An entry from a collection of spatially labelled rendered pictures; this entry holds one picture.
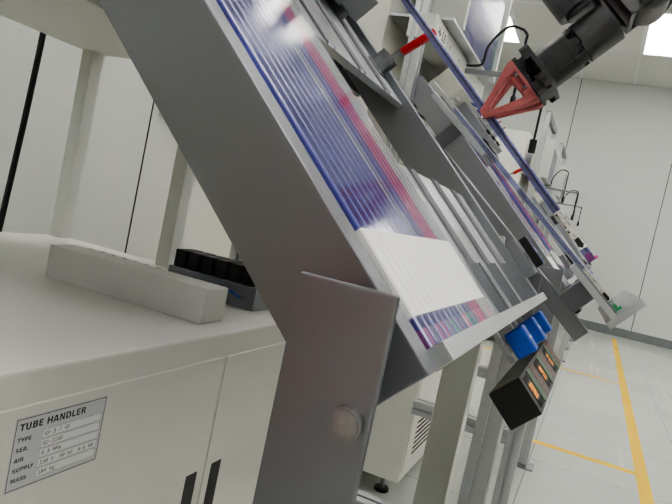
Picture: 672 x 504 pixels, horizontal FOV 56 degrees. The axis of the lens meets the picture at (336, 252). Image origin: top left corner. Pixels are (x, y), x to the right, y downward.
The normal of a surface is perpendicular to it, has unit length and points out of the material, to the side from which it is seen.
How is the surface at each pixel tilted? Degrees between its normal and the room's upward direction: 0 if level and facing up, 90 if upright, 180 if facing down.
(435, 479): 90
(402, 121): 90
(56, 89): 90
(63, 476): 90
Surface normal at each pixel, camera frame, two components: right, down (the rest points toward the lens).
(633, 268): -0.38, -0.02
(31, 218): 0.90, 0.22
